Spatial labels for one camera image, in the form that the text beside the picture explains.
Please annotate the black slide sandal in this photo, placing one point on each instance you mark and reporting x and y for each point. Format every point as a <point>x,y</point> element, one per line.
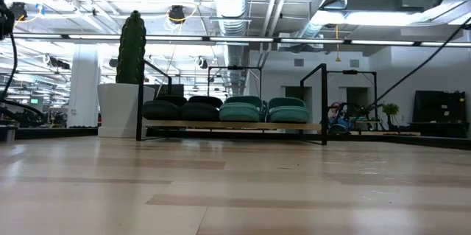
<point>200,112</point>
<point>160,111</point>

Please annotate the black metal frame rig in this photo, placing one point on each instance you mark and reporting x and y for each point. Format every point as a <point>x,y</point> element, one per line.
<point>349,71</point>

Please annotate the tall green cactus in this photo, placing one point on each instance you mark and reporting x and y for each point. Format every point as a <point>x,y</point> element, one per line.
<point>130,51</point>

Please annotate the green slide sandal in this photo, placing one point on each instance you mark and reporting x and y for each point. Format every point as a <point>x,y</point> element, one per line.
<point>289,114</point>
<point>239,112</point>

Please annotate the white angular planter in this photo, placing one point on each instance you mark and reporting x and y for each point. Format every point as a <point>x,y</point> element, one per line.
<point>117,109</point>

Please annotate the wooden shelf with black frame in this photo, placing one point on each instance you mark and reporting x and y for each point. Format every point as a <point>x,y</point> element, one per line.
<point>221,125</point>

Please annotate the black ceiling device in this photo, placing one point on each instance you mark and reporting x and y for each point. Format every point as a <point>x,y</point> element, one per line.
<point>177,14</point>
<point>18,11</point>

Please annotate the small potted plant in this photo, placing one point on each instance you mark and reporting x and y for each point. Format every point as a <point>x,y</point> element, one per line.
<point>391,109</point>

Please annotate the long light bar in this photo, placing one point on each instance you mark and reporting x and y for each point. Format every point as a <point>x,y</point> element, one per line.
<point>312,40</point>

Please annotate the blue and red object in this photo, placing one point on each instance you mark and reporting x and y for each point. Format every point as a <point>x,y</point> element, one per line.
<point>336,121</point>

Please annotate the black table edge rail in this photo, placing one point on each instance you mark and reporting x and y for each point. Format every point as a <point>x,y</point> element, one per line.
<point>55,133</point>

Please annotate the black cabinet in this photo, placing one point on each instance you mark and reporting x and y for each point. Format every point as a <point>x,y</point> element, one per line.
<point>438,109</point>

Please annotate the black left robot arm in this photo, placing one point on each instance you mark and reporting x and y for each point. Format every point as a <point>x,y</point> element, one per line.
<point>5,21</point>

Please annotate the white pillar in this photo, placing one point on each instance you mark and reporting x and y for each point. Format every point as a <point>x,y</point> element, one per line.
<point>84,91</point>

